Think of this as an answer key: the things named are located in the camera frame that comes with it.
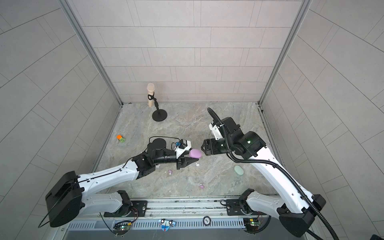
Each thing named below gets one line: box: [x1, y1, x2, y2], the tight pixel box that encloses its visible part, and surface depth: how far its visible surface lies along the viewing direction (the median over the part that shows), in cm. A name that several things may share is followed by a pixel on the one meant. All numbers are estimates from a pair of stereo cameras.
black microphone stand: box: [148, 92, 168, 122], surface depth 110 cm
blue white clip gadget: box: [158, 218, 176, 232], surface depth 67 cm
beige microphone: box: [146, 82, 156, 108], surface depth 91 cm
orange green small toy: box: [116, 134, 126, 143], surface depth 96 cm
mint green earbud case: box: [234, 165, 245, 176], surface depth 84 cm
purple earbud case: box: [189, 149, 203, 159], surface depth 66 cm
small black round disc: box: [202, 215, 212, 227], surface depth 69 cm
